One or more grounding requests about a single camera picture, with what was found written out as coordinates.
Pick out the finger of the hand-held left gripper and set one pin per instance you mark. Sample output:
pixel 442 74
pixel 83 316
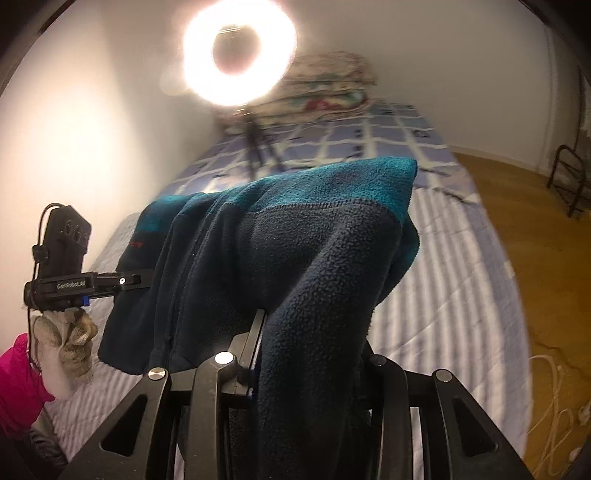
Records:
pixel 120 280

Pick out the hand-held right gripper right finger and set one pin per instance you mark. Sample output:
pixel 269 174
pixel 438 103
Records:
pixel 392 383

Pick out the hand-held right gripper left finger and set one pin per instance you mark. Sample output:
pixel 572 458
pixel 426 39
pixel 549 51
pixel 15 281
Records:
pixel 251 341

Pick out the teal navy fleece pants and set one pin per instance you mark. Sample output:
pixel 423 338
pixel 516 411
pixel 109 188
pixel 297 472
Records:
pixel 300 258

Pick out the person's left hand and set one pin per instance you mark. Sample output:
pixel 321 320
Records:
pixel 69 350

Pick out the blue striped bed sheet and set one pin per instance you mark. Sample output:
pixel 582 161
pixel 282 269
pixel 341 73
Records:
pixel 438 286

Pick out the dark grey cloth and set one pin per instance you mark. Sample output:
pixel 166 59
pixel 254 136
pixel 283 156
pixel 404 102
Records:
pixel 46 452

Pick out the black tripod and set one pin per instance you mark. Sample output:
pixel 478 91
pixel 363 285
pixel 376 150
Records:
pixel 253 138

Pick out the blue checked blanket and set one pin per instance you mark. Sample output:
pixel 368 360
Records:
pixel 392 134

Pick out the folded floral quilt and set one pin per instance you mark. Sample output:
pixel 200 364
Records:
pixel 323 92

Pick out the black metal rack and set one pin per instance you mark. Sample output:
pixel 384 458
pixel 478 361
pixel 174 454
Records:
pixel 561 159

